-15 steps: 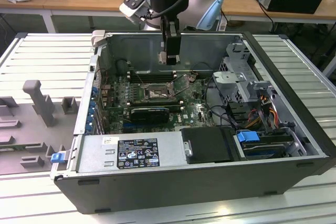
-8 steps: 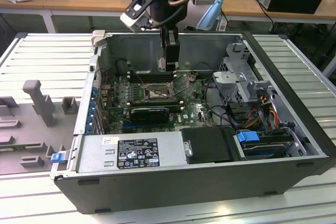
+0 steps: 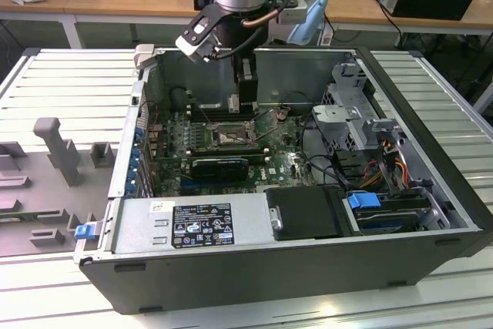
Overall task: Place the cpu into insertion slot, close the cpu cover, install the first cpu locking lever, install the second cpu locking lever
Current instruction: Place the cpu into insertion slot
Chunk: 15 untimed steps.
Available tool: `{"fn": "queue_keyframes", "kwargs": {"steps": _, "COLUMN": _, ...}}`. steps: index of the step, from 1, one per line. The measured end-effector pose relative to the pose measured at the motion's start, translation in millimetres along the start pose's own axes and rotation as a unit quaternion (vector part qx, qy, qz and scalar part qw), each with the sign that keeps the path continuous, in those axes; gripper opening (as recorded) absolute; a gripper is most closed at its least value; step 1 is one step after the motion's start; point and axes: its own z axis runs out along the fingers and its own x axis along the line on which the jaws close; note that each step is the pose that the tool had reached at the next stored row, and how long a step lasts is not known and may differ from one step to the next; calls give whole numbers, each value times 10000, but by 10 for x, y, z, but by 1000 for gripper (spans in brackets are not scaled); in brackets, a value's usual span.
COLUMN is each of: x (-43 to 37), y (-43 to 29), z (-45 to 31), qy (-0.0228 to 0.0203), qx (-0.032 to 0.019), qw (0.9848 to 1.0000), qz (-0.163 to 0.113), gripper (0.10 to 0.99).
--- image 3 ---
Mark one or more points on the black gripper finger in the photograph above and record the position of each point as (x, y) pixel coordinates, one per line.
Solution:
(248, 90)

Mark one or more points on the CPU silver plate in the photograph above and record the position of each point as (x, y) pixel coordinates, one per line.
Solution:
(232, 105)

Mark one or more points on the CPU socket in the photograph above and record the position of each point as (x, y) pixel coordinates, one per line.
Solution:
(231, 137)

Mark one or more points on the blue expansion slot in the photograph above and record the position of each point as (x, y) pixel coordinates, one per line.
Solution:
(186, 183)

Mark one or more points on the pale blue teach pendant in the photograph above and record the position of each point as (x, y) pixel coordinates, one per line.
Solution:
(308, 28)

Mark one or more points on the green motherboard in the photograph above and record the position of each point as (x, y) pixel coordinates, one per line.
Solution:
(277, 167)

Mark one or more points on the black graphics card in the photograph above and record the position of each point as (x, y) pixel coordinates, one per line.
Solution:
(219, 170)

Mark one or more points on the white power strip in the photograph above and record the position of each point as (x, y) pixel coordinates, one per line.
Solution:
(326, 38)

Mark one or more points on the grey metal drive cage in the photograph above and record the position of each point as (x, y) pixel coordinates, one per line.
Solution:
(339, 113)

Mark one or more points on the blue card retainer clip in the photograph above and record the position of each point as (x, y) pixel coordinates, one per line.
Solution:
(138, 131)
(133, 170)
(135, 157)
(132, 186)

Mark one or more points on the black plastic shroud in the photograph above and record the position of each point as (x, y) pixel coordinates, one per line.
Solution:
(308, 213)

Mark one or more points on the blue disk carrier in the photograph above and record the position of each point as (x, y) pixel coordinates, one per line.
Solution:
(362, 203)

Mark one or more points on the grey power supply unit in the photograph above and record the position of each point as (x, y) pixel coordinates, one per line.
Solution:
(135, 229)

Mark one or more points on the dark grey PC case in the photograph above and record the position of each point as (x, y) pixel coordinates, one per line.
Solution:
(231, 279)

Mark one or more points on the black hard disk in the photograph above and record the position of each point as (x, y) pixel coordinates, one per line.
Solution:
(389, 219)

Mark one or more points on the blue plastic case latch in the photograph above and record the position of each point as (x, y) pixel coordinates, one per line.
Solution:
(84, 232)

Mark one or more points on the grey parts rack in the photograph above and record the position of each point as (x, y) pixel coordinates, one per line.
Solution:
(38, 190)

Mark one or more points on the black camera bracket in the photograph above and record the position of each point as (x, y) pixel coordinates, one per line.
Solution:
(202, 21)

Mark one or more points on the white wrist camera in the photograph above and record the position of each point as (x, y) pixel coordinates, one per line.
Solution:
(192, 45)

